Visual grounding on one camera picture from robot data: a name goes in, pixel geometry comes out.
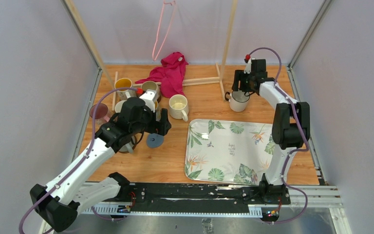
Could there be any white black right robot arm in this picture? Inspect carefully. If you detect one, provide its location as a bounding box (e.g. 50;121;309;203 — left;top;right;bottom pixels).
232;55;310;204

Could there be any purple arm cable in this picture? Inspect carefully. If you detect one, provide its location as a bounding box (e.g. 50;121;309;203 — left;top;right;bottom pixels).
248;47;309;225
19;87;143;234

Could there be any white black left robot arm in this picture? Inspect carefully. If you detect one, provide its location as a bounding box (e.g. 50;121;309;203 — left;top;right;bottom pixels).
30;97;171;233

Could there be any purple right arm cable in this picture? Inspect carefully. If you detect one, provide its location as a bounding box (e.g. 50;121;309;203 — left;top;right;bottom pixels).
248;47;309;225

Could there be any pink ceramic mug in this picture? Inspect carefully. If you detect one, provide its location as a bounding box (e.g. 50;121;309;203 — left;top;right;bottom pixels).
89;103;111;126

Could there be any grey ceramic mug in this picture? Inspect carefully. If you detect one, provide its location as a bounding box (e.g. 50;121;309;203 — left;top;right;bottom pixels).
119;137;137;154

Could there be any glass mug yellow inside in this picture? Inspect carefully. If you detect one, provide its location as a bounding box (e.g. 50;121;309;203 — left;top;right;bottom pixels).
115;78;136;100

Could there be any cream white mug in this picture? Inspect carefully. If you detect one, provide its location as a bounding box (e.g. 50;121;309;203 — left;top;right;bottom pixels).
168;94;189;122

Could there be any pale yellow mug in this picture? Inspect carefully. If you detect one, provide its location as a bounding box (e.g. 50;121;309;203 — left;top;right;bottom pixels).
114;100;126;113

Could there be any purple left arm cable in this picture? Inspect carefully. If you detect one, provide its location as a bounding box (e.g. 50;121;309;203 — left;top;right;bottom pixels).
19;87;143;234

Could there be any pink wire hanger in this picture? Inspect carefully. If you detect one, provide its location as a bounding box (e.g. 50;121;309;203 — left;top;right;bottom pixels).
151;0;177;61

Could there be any beige ceramic mug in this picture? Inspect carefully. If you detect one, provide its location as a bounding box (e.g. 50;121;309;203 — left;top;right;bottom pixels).
141;81;161;102

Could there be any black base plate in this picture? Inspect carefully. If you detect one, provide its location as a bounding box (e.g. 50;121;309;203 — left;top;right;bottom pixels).
98;182;291;215

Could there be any white enamel mug black rim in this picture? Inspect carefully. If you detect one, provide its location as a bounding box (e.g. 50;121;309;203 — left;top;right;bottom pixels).
224;91;250;112

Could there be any magenta cloth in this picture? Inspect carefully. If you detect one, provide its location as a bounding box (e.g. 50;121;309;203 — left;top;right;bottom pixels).
135;52;188;98

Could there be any blue coaster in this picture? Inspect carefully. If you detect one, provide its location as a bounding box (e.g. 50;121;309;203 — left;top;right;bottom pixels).
146;133;164;148

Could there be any floral white serving tray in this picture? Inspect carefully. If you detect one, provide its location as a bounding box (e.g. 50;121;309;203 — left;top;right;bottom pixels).
184;119;290;185

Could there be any wooden drying rack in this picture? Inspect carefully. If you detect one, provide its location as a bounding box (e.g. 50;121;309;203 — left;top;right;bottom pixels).
63;0;238;94

